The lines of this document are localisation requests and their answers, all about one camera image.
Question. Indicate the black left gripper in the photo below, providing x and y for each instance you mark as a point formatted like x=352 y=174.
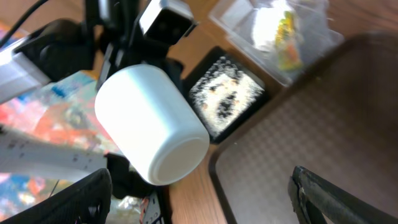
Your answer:
x=122 y=41

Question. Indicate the white crumpled napkin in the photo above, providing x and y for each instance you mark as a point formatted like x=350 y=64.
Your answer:
x=265 y=27

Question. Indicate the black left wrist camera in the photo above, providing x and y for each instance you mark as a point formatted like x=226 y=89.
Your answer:
x=166 y=21

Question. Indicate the black waste tray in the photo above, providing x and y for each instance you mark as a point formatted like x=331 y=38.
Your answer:
x=199 y=70

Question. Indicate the clear plastic bin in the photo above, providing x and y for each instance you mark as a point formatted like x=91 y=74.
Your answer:
x=314 y=38

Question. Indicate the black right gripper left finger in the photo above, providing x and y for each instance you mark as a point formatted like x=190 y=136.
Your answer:
x=85 y=201

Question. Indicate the green snack wrapper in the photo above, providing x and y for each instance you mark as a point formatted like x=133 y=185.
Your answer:
x=288 y=53

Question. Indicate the small white cup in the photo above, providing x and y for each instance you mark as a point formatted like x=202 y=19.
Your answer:
x=151 y=123

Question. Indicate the brown serving tray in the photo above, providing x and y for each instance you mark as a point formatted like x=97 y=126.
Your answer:
x=339 y=120

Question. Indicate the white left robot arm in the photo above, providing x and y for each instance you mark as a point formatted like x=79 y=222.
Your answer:
x=51 y=55

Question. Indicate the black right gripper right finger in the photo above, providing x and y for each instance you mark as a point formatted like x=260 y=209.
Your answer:
x=316 y=200

